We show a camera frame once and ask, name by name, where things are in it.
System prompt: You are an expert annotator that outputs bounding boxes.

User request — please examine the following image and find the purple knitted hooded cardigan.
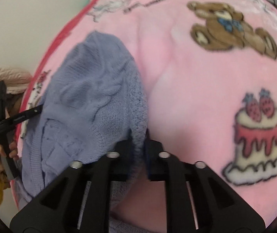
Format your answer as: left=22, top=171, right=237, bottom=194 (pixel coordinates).
left=14, top=31, right=150, bottom=233

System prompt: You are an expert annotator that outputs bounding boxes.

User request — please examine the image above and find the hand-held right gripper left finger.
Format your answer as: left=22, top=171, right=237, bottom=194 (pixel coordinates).
left=9, top=129, right=135, bottom=233

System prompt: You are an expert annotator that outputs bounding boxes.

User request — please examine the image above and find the pink quilted jacket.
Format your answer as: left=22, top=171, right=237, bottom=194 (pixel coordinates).
left=0, top=68, right=33, bottom=95

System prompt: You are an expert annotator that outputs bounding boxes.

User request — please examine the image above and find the brown cloth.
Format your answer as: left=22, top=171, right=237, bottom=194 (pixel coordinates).
left=5, top=93, right=30, bottom=117

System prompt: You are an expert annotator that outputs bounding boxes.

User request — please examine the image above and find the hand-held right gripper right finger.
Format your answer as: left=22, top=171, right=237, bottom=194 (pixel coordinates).
left=145, top=129, right=266, bottom=233

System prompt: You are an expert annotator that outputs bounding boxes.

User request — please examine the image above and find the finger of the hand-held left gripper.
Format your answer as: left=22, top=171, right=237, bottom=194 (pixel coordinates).
left=13, top=105, right=44, bottom=127

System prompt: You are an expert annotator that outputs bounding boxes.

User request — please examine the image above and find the pink printed blanket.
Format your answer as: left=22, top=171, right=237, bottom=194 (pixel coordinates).
left=12, top=0, right=277, bottom=233

